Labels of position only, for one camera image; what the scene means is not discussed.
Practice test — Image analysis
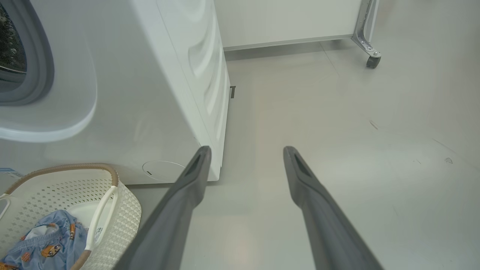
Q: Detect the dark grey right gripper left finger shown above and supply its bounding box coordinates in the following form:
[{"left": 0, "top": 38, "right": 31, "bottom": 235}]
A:
[{"left": 112, "top": 145, "right": 212, "bottom": 270}]

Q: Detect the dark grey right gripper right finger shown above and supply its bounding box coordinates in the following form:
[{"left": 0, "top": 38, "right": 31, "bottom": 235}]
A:
[{"left": 283, "top": 146, "right": 385, "bottom": 270}]

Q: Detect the blue printed garment white lining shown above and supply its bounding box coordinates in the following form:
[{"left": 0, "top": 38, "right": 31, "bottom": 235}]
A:
[{"left": 0, "top": 209, "right": 89, "bottom": 270}]

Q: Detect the white front-load washing machine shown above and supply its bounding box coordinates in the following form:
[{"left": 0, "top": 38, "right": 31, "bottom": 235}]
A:
[{"left": 0, "top": 0, "right": 231, "bottom": 186}]

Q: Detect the cream perforated basket brown rim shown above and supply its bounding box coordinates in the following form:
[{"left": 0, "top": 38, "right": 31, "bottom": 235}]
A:
[{"left": 0, "top": 163, "right": 142, "bottom": 270}]

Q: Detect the blue energy label sticker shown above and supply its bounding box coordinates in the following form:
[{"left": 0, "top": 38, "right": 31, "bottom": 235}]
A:
[{"left": 0, "top": 168, "right": 25, "bottom": 179}]

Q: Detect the metal caster leg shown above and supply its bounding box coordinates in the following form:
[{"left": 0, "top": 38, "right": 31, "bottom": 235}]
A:
[{"left": 351, "top": 0, "right": 382, "bottom": 69}]

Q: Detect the white partition panel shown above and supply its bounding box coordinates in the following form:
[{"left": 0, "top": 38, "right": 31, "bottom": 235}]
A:
[{"left": 214, "top": 0, "right": 379, "bottom": 51}]

